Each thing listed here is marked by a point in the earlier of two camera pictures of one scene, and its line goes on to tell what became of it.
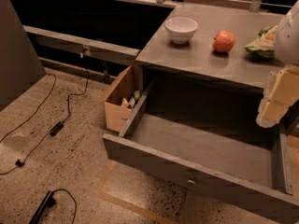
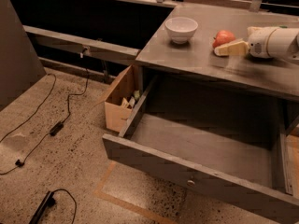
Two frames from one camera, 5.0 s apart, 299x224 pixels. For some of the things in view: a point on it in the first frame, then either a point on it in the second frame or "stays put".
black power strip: (49, 201) stays put
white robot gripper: (288, 39) -> (259, 43)
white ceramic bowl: (181, 29) stays put
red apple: (223, 41) stays put
